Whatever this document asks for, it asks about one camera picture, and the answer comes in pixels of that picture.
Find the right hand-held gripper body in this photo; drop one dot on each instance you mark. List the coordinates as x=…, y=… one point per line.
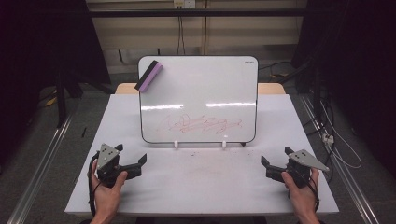
x=300, y=166

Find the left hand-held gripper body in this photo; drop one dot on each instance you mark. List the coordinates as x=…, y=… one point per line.
x=107, y=161

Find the purple whiteboard eraser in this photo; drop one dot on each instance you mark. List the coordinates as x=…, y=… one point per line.
x=149, y=76

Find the person's right hand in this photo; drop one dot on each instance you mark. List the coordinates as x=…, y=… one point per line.
x=300, y=196

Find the person's left hand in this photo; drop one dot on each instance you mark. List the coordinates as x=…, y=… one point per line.
x=107, y=196

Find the white whiteboard holder clip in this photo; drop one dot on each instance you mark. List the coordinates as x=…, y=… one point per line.
x=223, y=144
x=176, y=144

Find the black pen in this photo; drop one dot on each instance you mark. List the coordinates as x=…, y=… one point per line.
x=83, y=132

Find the white topped wooden table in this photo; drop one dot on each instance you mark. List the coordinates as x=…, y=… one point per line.
x=124, y=88

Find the black metal stand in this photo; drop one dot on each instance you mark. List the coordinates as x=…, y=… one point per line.
x=61, y=99

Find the white whiteboard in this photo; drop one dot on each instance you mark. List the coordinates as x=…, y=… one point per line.
x=199, y=93

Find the black curtain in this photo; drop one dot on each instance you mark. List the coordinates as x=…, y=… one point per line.
x=40, y=56
x=358, y=62

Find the black horizontal bar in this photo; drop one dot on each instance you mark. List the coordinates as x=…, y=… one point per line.
x=199, y=12

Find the aluminium floor rail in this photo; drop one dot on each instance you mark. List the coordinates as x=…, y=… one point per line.
x=342, y=174
x=40, y=168

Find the white wall outlet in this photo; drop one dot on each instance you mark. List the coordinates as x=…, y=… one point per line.
x=184, y=3

